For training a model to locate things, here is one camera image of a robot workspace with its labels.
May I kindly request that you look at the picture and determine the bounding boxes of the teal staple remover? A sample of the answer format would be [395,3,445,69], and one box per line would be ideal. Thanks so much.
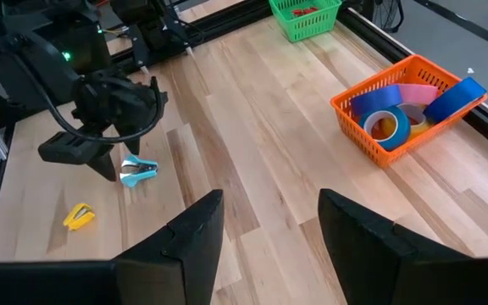
[119,154,159,188]

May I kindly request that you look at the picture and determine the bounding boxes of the large thin blue tape roll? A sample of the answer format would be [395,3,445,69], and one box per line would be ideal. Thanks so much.
[422,76,488,125]

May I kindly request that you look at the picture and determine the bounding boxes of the black floor fan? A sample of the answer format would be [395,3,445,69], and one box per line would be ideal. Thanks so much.
[362,0,405,34]

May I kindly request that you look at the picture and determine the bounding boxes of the yellow mini stapler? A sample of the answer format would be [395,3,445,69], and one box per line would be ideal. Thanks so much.
[62,202,97,232]

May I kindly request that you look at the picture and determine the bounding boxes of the pink tape roll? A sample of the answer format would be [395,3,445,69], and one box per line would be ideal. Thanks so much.
[396,83,440,107]

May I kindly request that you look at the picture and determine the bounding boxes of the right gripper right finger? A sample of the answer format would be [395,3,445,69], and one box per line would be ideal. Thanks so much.
[318,188,474,305]

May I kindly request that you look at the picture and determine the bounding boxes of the orange plastic basket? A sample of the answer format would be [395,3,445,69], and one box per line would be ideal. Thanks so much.
[330,53,488,169]

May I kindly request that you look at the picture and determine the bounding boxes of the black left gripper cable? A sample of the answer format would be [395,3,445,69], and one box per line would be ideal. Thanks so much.
[13,75,164,144]

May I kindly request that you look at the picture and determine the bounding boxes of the yellow tape roll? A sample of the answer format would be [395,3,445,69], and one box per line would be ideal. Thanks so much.
[398,103,431,136]

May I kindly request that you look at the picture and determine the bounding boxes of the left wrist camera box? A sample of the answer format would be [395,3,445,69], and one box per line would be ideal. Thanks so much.
[37,130,116,167]

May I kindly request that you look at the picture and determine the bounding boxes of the green plastic basket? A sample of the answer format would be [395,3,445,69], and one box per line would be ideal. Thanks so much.
[268,0,343,43]

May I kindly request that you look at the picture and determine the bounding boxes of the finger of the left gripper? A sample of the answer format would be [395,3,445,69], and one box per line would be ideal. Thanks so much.
[86,150,118,182]
[119,126,141,156]

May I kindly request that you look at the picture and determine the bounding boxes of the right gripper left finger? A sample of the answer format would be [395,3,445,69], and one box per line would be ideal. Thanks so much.
[114,189,225,305]

